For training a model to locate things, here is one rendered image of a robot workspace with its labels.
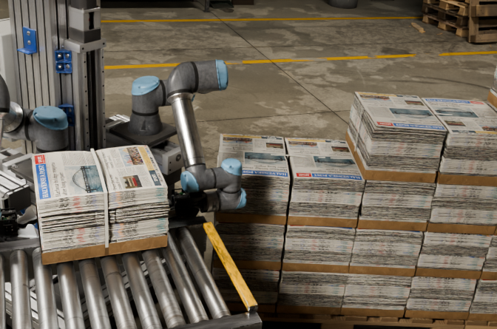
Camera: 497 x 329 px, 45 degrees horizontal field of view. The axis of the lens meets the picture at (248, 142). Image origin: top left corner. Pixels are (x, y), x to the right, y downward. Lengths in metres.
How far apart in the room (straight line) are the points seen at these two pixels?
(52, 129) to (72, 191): 0.50
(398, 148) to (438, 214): 0.36
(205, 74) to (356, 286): 1.14
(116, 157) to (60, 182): 0.22
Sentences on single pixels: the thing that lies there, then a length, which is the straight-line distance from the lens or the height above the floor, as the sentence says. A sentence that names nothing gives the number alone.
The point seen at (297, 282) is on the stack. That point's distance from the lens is 2.63.
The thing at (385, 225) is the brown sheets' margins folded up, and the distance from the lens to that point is 2.53.
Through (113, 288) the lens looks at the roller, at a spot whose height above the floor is 0.80.
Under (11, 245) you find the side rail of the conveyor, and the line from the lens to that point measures 2.00.
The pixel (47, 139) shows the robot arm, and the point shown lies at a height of 0.96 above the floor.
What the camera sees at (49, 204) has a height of 1.02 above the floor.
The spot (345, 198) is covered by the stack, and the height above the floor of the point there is 0.74.
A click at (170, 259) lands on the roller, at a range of 1.90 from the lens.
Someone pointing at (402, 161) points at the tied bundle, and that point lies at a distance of 2.39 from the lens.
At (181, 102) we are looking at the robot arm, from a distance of 2.14.
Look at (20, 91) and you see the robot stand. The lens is 2.63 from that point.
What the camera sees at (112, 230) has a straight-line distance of 1.85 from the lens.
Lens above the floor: 1.94
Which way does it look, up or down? 26 degrees down
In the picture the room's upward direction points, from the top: 5 degrees clockwise
